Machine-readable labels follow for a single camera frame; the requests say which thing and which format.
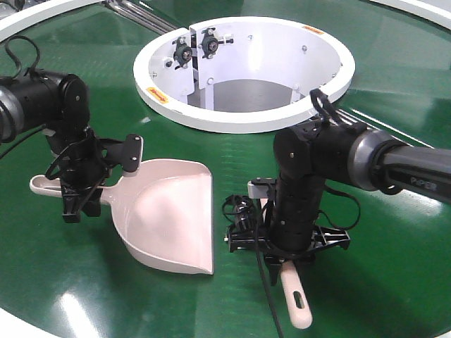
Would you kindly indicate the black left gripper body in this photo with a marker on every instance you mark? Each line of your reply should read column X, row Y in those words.
column 83, row 161

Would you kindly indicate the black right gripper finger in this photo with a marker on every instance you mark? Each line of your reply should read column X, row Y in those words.
column 274, row 265
column 301, row 264

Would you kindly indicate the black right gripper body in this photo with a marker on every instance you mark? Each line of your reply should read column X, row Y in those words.
column 322, row 238

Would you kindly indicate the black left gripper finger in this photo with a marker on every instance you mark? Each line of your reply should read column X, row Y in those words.
column 71, row 209
column 92, row 208

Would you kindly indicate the beige hand brush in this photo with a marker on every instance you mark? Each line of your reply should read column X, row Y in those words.
column 297, row 304

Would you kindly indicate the beige plastic dustpan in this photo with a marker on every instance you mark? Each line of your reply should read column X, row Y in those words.
column 164, row 215

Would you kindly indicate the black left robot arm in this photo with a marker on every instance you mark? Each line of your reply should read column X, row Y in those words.
column 58, row 104

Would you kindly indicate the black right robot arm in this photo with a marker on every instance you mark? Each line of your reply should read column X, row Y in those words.
column 278, row 216

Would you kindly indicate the steel conveyor rollers left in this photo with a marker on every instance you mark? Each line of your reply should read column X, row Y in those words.
column 141, row 15

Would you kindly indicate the white outer conveyor rim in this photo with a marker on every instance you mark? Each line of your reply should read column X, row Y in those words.
column 437, row 12

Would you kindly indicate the left black bearing block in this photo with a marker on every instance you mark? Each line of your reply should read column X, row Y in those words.
column 183, row 53

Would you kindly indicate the black bearing block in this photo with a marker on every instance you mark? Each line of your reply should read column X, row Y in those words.
column 183, row 53
column 211, row 42

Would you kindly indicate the right black bearing block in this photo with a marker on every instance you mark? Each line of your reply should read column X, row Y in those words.
column 211, row 42

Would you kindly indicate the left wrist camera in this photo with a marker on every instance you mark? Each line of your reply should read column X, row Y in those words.
column 131, row 154

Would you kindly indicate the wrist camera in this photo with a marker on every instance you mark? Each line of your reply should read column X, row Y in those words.
column 262, row 188
column 131, row 154

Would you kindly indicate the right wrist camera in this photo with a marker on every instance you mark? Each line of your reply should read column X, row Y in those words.
column 262, row 188

